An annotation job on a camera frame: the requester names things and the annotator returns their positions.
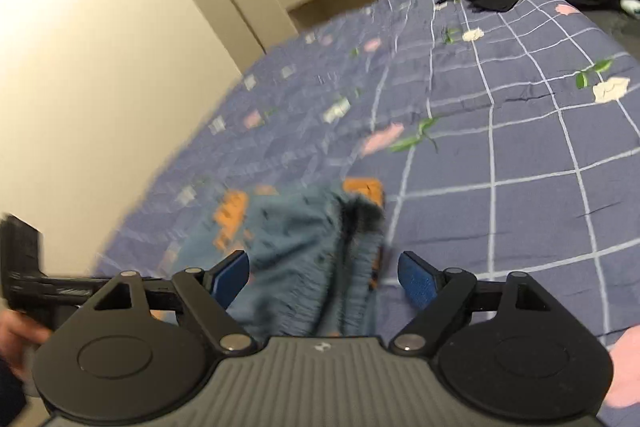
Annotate pink cloth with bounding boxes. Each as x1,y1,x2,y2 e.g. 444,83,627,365
602,326,640,409

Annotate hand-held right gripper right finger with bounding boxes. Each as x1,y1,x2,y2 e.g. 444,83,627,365
389,250,569,356

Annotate person's left hand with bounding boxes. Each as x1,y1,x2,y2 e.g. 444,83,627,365
0,309,55,382

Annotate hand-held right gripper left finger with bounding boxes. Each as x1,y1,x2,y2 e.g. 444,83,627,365
75,249,257,356

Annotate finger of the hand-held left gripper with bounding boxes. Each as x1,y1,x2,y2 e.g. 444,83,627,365
37,275,177,311

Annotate blue pants with orange print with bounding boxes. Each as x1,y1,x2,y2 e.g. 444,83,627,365
175,177,389,339

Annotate purple checked floral blanket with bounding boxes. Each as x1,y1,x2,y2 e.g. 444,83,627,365
92,0,640,427

